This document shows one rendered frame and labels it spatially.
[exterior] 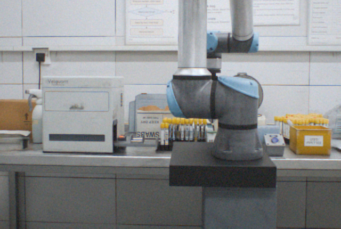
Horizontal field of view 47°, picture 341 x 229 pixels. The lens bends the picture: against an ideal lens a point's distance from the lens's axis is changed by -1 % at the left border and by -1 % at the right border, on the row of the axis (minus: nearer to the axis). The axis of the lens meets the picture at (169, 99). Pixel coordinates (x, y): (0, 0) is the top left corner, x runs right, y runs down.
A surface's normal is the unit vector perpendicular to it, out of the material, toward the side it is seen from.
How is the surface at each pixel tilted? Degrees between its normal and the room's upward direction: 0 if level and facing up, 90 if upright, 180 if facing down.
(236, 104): 94
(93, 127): 90
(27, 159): 90
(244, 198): 90
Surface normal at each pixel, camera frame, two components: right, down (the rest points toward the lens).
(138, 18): -0.06, 0.10
